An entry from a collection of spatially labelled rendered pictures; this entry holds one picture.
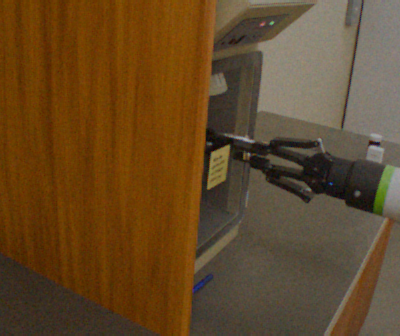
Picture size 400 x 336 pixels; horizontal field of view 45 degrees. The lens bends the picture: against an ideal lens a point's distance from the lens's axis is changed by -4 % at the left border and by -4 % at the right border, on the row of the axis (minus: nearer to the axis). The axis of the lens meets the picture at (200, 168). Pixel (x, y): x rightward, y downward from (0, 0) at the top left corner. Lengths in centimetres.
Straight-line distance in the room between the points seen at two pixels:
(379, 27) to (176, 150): 321
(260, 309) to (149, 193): 35
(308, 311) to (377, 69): 301
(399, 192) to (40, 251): 69
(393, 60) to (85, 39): 322
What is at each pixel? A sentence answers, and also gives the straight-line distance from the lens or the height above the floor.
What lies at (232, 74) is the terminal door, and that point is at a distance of 95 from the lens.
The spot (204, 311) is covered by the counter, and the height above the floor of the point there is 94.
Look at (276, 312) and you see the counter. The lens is 100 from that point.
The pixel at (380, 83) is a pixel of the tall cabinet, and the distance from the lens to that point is 388.
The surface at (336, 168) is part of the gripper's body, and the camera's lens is 92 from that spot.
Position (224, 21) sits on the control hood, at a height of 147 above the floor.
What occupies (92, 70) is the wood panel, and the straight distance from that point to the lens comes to 79.
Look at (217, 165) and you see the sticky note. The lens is 98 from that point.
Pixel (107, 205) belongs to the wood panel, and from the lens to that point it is 85.
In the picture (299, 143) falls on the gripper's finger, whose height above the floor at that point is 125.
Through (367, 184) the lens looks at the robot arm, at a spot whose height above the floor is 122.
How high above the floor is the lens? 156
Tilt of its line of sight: 23 degrees down
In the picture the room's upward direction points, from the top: 5 degrees clockwise
